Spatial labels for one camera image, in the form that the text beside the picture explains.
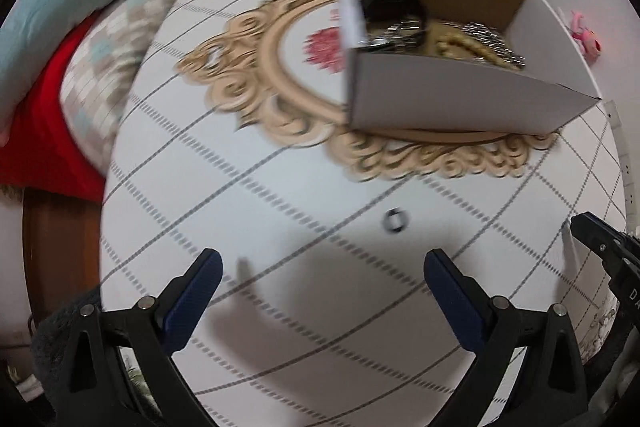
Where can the black smartwatch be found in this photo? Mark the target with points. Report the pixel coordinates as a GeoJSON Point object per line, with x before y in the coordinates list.
{"type": "Point", "coordinates": [395, 4]}

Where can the checkered pillow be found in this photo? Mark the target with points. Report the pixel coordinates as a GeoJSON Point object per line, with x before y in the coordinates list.
{"type": "Point", "coordinates": [100, 67]}

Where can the white power strip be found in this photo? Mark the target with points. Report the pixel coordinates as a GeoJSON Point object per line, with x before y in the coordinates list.
{"type": "Point", "coordinates": [620, 147]}

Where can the red blanket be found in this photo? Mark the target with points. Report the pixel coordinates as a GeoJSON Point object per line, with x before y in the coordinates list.
{"type": "Point", "coordinates": [40, 132]}

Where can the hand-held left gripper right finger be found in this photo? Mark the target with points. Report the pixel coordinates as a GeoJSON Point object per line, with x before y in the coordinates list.
{"type": "Point", "coordinates": [450, 297]}

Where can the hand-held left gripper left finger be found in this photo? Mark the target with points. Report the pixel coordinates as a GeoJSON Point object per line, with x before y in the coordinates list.
{"type": "Point", "coordinates": [197, 297]}

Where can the white cardboard box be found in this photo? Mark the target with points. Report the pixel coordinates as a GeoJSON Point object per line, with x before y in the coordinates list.
{"type": "Point", "coordinates": [450, 97]}

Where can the pink plush toy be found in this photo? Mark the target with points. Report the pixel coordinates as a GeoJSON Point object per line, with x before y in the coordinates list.
{"type": "Point", "coordinates": [587, 34]}

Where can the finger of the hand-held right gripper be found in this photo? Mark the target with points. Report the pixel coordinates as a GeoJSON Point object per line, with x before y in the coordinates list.
{"type": "Point", "coordinates": [595, 234]}

